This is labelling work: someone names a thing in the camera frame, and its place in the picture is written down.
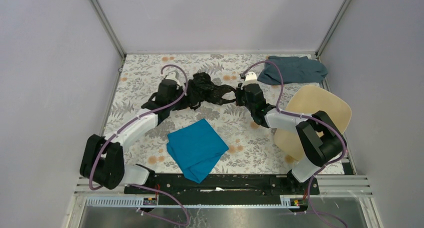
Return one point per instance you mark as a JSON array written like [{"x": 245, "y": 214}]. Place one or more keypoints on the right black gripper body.
[{"x": 241, "y": 99}]

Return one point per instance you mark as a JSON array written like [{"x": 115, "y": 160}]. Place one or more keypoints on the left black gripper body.
[{"x": 183, "y": 103}]

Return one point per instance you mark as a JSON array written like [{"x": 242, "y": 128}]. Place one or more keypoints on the black trash bag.
[{"x": 202, "y": 89}]

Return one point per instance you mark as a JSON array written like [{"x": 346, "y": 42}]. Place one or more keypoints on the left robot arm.
[{"x": 103, "y": 159}]

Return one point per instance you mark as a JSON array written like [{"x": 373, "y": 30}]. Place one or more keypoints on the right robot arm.
[{"x": 310, "y": 129}]

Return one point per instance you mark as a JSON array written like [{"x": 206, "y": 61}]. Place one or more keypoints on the floral patterned table mat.
[{"x": 251, "y": 147}]

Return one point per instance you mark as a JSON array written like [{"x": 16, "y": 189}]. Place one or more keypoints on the dark teal crumpled cloth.
[{"x": 292, "y": 69}]

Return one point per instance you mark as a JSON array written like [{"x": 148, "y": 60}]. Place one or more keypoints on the bright blue folded cloth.
[{"x": 196, "y": 149}]

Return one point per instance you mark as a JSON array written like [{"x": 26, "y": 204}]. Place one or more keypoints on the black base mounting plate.
[{"x": 231, "y": 187}]

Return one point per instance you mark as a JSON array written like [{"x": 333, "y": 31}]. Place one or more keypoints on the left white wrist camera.
[{"x": 172, "y": 75}]

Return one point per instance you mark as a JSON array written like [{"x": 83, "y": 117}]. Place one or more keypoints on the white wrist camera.
[
  {"x": 248, "y": 78},
  {"x": 172, "y": 75}
]

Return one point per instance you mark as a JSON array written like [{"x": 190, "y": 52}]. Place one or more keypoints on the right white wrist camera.
[{"x": 248, "y": 78}]

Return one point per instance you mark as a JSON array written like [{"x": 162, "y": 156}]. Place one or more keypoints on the white slotted cable duct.
[{"x": 278, "y": 202}]

